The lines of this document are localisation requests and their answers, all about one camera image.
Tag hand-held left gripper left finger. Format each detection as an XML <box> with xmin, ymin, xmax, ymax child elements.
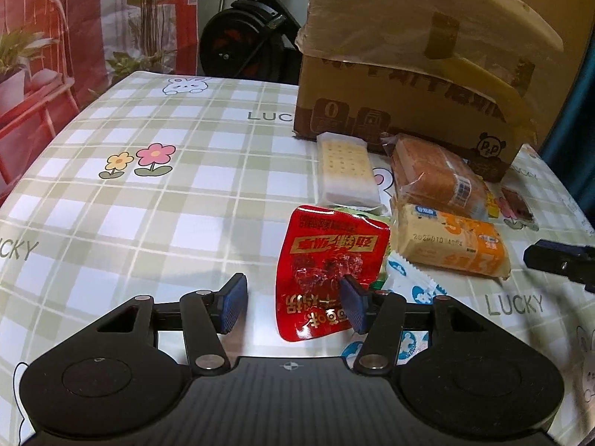
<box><xmin>88</xmin><ymin>273</ymin><xmax>249</xmax><ymax>378</ymax></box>

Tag clear plastic box liner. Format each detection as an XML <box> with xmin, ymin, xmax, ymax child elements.
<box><xmin>295</xmin><ymin>0</ymin><xmax>565</xmax><ymax>103</ymax></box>

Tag small dark red packet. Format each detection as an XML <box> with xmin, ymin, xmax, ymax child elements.
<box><xmin>499</xmin><ymin>188</ymin><xmax>540</xmax><ymax>232</ymax></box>

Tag blue curtain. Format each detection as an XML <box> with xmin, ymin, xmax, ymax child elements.
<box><xmin>539</xmin><ymin>32</ymin><xmax>595</xmax><ymax>237</ymax></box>

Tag cardboard box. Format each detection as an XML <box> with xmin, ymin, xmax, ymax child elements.
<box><xmin>293</xmin><ymin>0</ymin><xmax>565</xmax><ymax>184</ymax></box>

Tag black exercise bike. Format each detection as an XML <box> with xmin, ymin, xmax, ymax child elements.
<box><xmin>197</xmin><ymin>0</ymin><xmax>308</xmax><ymax>87</ymax></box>

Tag red snack packet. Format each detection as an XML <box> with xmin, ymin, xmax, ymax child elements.
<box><xmin>276</xmin><ymin>204</ymin><xmax>391</xmax><ymax>342</ymax></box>

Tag clear bread packet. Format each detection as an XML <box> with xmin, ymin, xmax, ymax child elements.
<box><xmin>381</xmin><ymin>133</ymin><xmax>488</xmax><ymax>219</ymax></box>

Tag green snack packet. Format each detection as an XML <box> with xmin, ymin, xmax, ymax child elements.
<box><xmin>335</xmin><ymin>205</ymin><xmax>393</xmax><ymax>291</ymax></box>

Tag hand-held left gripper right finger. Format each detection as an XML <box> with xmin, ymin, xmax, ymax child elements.
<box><xmin>338</xmin><ymin>275</ymin><xmax>500</xmax><ymax>376</ymax></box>

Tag white blue-printed packet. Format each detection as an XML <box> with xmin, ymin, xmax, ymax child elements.
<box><xmin>344</xmin><ymin>251</ymin><xmax>449</xmax><ymax>363</ymax></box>

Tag red printed backdrop cloth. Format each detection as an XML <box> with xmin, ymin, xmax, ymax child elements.
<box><xmin>0</xmin><ymin>0</ymin><xmax>202</xmax><ymax>187</ymax></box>

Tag white cracker packet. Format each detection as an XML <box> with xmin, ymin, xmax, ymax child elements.
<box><xmin>317</xmin><ymin>132</ymin><xmax>390</xmax><ymax>207</ymax></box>

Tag checked tablecloth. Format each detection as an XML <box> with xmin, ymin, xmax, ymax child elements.
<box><xmin>0</xmin><ymin>71</ymin><xmax>595</xmax><ymax>446</ymax></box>

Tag orange cake packet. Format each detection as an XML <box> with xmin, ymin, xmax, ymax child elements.
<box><xmin>389</xmin><ymin>203</ymin><xmax>511</xmax><ymax>279</ymax></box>

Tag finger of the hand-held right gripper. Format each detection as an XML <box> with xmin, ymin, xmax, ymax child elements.
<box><xmin>523</xmin><ymin>239</ymin><xmax>595</xmax><ymax>294</ymax></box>

